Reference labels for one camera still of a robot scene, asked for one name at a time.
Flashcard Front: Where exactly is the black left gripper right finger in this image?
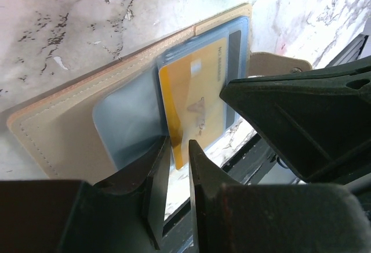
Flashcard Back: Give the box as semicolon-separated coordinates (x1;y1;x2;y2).
188;140;370;252

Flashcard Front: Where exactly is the gold credit card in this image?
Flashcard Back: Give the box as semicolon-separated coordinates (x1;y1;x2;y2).
159;37;228;169

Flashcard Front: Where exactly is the beige card holder wallet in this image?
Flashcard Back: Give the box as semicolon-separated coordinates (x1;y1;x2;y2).
6;2;314;183

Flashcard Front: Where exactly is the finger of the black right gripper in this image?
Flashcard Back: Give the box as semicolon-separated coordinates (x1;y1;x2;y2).
220;68;370;184

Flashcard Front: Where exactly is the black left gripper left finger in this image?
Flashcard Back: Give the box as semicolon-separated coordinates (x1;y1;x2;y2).
1;136;171;252

